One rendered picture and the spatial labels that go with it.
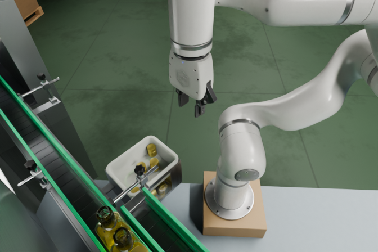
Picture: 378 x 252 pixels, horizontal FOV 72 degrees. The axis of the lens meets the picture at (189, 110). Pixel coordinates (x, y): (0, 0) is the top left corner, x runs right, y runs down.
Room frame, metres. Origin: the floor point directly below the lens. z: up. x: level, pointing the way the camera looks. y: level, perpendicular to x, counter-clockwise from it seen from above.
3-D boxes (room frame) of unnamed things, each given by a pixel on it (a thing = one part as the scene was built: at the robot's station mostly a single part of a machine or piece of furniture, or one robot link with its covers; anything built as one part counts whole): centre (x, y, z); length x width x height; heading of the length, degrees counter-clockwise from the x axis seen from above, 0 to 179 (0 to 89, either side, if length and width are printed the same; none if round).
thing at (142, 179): (0.39, 0.16, 1.12); 0.17 x 0.03 x 0.12; 135
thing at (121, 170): (0.54, 0.17, 0.97); 0.22 x 0.17 x 0.09; 135
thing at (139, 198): (0.37, 0.17, 1.02); 0.09 x 0.04 x 0.07; 135
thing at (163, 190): (0.52, 0.19, 0.92); 0.27 x 0.17 x 0.15; 135
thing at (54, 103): (0.84, 0.61, 1.07); 0.17 x 0.05 x 0.23; 135
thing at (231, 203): (0.49, -0.15, 0.93); 0.19 x 0.19 x 0.18
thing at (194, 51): (0.47, -0.01, 1.53); 0.09 x 0.08 x 0.03; 45
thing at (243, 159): (0.45, -0.15, 1.14); 0.19 x 0.12 x 0.24; 0
